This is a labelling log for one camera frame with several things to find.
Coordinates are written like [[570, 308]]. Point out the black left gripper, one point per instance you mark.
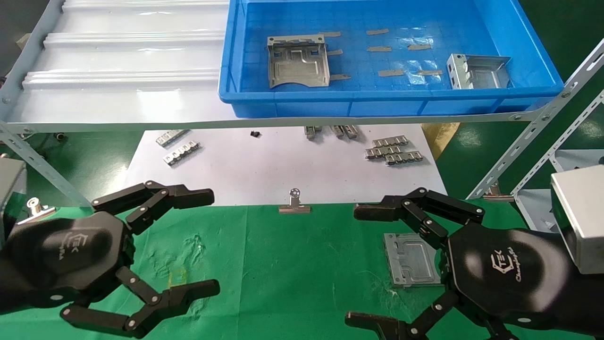
[[68, 250]]

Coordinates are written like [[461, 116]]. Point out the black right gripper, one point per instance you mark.
[[507, 274]]

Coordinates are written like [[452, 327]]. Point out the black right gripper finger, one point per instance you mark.
[[377, 326]]

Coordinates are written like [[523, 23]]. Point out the stamped metal tray part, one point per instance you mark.
[[410, 259], [297, 63]]

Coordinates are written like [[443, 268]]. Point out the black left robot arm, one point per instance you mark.
[[4, 288]]

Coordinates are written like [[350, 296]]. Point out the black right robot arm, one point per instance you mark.
[[590, 302]]

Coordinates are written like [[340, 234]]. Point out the green table cloth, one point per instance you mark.
[[283, 264]]

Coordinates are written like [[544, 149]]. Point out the white flat board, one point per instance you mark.
[[264, 170]]

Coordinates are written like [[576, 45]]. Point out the blue plastic bin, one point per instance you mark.
[[306, 105]]

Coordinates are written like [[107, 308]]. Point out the small folded metal part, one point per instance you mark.
[[481, 73]]

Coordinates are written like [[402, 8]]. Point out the white corrugated shelf panel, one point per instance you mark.
[[127, 56]]

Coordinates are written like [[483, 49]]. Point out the small notched metal bracket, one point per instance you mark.
[[181, 154], [390, 141], [404, 158], [351, 131], [337, 131], [171, 137], [383, 151], [311, 132]]

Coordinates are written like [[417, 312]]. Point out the grey slotted metal rack frame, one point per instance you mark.
[[141, 126]]

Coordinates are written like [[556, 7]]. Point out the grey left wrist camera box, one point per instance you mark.
[[10, 184]]

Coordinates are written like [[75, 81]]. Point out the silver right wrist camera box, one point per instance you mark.
[[580, 212]]

